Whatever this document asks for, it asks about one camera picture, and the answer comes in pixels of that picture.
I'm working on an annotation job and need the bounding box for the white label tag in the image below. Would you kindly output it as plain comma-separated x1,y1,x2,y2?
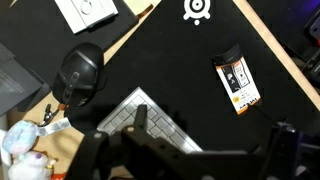
35,117,73,138

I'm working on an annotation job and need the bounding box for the grey flat box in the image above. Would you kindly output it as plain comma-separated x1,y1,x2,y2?
0,42,51,117

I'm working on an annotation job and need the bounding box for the large black desk mat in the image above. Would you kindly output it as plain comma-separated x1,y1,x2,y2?
63,0,320,158

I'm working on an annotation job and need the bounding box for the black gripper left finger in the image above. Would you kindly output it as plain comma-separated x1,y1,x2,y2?
64,104,214,180

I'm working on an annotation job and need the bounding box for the black flat folio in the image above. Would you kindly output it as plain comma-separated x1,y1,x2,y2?
0,0,140,86

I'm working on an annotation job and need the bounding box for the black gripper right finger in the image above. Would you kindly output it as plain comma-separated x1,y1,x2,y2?
259,121,299,180

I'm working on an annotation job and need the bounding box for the white keyboard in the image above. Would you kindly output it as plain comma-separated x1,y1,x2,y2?
96,86,204,154

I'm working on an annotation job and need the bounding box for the flat white box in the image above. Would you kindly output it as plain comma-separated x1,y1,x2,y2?
54,0,120,35

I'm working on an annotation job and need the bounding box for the pastel white plush toy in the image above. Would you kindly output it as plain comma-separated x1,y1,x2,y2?
0,119,58,180

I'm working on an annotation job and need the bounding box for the black computer mouse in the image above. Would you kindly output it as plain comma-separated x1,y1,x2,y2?
51,41,108,108

